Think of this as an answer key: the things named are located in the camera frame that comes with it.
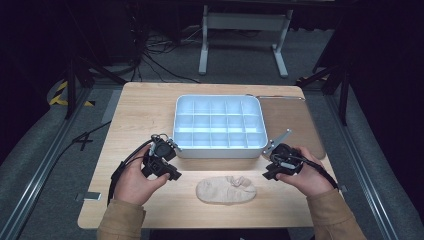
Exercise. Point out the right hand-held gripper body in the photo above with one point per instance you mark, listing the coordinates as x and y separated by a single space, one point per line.
285 160

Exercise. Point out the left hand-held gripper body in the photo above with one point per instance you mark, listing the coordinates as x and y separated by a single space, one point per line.
156 165

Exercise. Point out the beige sock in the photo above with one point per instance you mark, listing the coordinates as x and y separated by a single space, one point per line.
225 191

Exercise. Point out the white compartment tray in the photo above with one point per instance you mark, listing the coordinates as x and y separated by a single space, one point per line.
220 123

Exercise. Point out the person's left hand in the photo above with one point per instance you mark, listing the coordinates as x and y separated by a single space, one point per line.
133 185

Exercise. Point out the person's right hand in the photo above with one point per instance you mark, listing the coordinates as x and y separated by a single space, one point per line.
311 181

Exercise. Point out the black tripod stand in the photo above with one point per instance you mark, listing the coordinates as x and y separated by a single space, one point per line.
71 90
343 96

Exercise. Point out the yellow black hazard tape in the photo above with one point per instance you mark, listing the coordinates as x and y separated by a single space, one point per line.
60 88

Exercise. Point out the grey table bracket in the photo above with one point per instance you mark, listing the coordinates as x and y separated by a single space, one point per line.
343 189
90 196

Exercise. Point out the metal floor rail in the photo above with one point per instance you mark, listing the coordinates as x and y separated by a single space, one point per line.
360 160
43 170

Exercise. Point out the white metal table frame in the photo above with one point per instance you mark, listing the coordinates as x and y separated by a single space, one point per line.
245 21

